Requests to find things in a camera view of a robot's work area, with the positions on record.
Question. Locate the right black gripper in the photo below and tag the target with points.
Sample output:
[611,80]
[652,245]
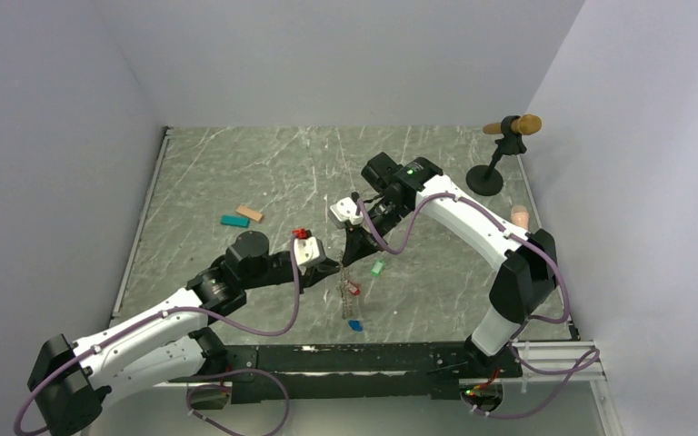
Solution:
[357,245]

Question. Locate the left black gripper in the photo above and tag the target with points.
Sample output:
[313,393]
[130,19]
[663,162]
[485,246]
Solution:
[309,274]

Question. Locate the green tagged key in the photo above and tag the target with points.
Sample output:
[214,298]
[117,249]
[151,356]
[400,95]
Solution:
[377,268]

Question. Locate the round metal keyring disc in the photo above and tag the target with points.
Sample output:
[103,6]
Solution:
[348,301]

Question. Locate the blue tagged key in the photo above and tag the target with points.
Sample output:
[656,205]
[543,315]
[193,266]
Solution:
[355,325]

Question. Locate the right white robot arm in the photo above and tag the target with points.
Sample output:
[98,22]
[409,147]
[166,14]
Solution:
[525,263]

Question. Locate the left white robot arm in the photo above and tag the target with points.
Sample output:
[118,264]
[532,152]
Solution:
[73,381]

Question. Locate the orange key tag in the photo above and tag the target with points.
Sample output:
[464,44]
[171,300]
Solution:
[250,213]

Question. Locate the teal key tag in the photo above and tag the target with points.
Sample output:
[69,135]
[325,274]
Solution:
[234,221]

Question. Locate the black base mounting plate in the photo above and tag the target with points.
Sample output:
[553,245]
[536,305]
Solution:
[437,370]

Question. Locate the black microphone stand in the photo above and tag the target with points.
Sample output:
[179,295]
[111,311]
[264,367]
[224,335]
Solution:
[486,180]

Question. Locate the pink cylindrical object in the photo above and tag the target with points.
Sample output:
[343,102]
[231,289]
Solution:
[520,217]

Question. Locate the gold microphone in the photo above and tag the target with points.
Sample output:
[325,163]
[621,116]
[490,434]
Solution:
[526,124]

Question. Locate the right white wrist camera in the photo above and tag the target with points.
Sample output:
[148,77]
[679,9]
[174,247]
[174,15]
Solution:
[345,212]

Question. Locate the aluminium frame rail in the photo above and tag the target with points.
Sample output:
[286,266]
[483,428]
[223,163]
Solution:
[552,361]

